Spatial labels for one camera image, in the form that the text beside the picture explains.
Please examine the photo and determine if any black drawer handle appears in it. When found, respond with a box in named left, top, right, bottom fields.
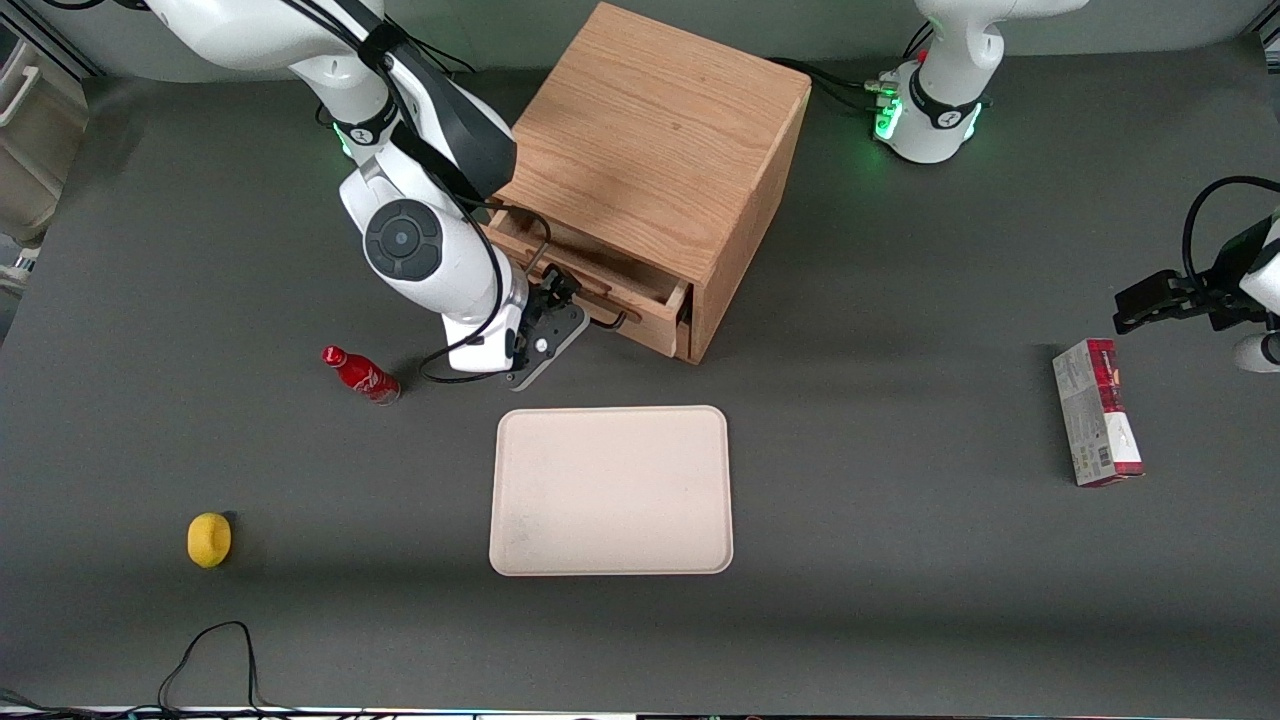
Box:
left=522, top=234, right=643, bottom=331

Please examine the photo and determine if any wooden drawer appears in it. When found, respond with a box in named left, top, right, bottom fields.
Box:
left=483, top=205, right=693, bottom=363

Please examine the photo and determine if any oak wooden drawer cabinet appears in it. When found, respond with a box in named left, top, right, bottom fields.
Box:
left=483, top=2, right=813, bottom=366

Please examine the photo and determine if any red white carton box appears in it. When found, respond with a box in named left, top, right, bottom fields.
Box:
left=1052, top=338, right=1146, bottom=489

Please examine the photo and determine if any red cola bottle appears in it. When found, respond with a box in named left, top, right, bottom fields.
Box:
left=321, top=345, right=402, bottom=406

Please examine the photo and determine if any beige plastic tray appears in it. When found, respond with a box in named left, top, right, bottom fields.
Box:
left=489, top=405, right=734, bottom=577

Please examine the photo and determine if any yellow lemon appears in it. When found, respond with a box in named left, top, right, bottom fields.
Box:
left=187, top=512, right=233, bottom=569

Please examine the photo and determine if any beige plastic bin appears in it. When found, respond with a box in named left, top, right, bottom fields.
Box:
left=0, top=20, right=89, bottom=293

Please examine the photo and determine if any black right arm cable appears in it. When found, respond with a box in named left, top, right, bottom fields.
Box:
left=417, top=190, right=511, bottom=386

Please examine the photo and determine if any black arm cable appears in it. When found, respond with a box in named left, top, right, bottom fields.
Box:
left=1182, top=176, right=1280, bottom=293
left=417, top=190, right=511, bottom=386

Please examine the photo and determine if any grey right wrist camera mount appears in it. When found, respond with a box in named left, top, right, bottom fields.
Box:
left=503, top=298, right=592, bottom=393

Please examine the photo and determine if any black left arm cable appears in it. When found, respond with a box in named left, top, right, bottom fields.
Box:
left=1182, top=176, right=1280, bottom=293

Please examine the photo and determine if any black base cable bundle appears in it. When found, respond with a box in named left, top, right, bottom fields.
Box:
left=768, top=56, right=901, bottom=117

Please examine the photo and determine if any black cable loop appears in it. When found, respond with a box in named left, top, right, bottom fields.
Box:
left=0, top=620, right=301, bottom=720

